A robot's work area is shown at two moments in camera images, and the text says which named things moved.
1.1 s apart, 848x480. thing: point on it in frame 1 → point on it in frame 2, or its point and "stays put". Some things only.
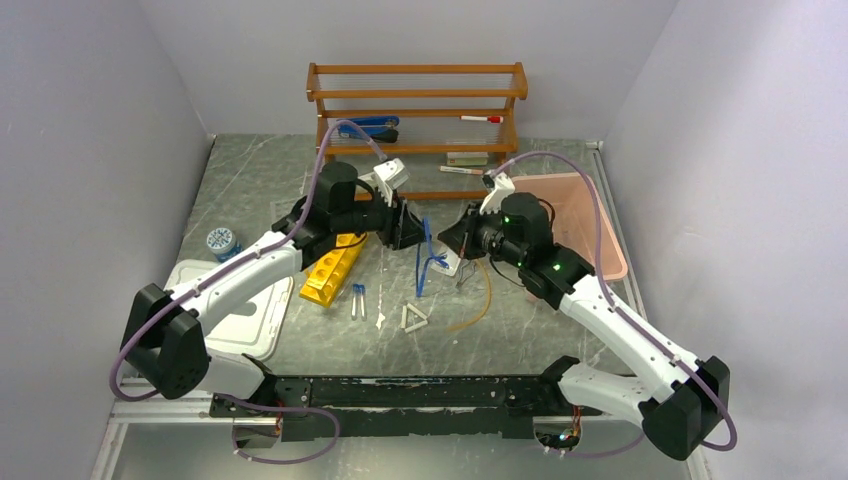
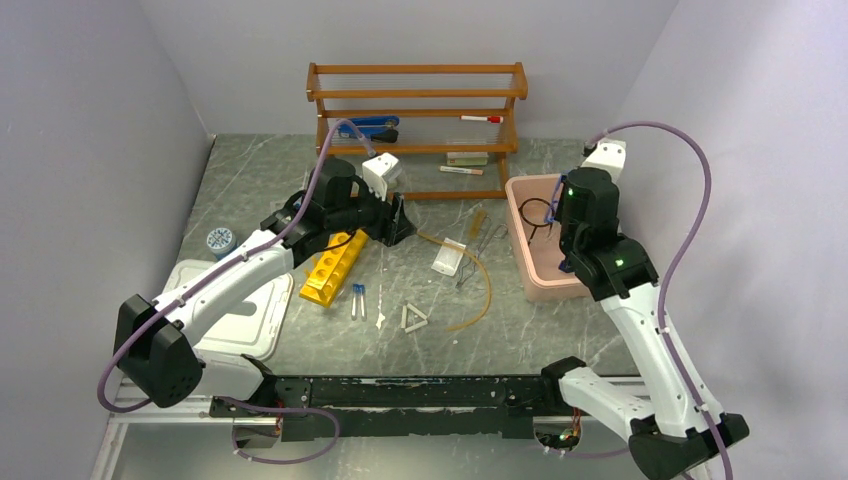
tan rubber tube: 487,307 stays put
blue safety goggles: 425,254 → 550,216
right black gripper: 462,235 → 559,213
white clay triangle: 404,316 stays put
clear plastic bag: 447,263 stays put
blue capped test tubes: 359,289 stays put
